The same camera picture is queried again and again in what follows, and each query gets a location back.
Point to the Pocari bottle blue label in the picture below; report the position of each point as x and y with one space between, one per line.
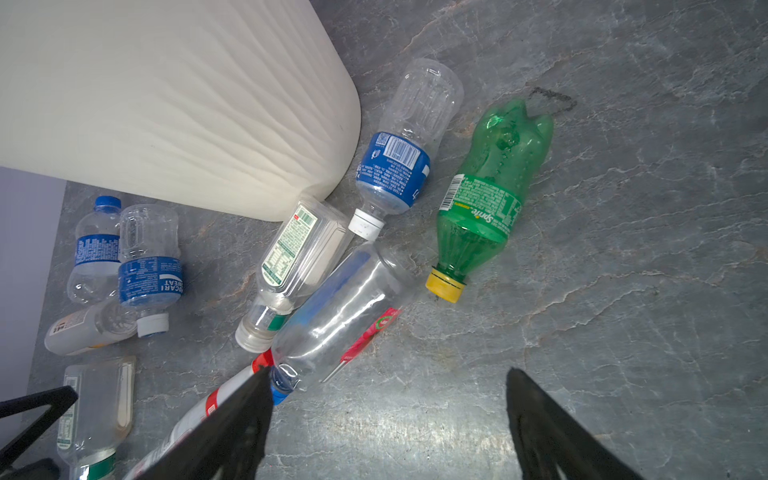
150 276

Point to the green Sprite bottle yellow cap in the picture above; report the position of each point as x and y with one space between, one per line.
486 195

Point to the small bottle blue cap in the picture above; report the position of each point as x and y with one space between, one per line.
94 276

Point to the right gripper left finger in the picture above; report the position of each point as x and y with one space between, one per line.
230 443

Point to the clear bottle green label front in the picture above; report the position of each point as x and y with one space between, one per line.
93 428

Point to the clear bottle blue label white cap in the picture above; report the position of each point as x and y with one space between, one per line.
398 159

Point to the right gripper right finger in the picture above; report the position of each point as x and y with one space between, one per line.
549 442

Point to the clear bottle red label blue cap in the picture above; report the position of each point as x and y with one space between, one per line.
365 293

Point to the clear bottle green white label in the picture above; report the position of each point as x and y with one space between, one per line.
306 249

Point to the small clear bottle lying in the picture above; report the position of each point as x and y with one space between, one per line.
94 327

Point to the cream plastic waste bin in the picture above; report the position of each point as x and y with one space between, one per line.
234 106

